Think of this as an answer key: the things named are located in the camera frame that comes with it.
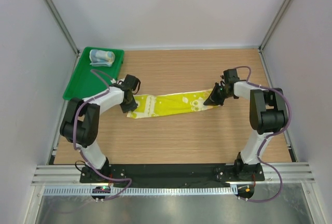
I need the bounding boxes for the yellow green patterned towel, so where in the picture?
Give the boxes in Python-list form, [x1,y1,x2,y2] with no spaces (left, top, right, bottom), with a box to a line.
[127,89,214,119]

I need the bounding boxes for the blue polka dot towel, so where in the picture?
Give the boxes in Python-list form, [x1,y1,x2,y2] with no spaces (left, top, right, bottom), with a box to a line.
[89,49,115,67]

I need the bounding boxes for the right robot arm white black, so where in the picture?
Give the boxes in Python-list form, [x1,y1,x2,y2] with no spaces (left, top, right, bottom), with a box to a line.
[203,68,291,182]

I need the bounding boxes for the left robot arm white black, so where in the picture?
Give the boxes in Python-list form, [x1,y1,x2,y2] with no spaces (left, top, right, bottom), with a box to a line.
[60,75,141,183]

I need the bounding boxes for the green plastic tray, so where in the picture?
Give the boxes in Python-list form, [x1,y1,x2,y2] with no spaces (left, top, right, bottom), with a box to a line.
[63,47,125,101]

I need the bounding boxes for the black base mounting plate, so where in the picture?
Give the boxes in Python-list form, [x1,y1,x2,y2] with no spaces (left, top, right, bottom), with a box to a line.
[79,163,265,189]

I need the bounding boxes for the white slotted cable duct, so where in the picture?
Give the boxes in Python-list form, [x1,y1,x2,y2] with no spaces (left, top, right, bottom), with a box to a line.
[43,186,238,197]

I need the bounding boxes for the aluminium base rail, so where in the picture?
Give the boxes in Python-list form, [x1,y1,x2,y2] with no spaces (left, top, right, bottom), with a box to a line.
[31,162,315,186]

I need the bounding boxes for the right aluminium frame post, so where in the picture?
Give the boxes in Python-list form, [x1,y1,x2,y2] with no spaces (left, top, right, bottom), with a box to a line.
[258,0,293,53]

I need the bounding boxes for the aluminium frame post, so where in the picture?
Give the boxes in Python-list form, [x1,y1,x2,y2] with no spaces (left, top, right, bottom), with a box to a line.
[44,0,79,56]
[258,0,293,53]

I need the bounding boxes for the left aluminium frame post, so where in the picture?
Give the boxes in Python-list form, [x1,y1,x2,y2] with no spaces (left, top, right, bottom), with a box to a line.
[44,0,79,56]

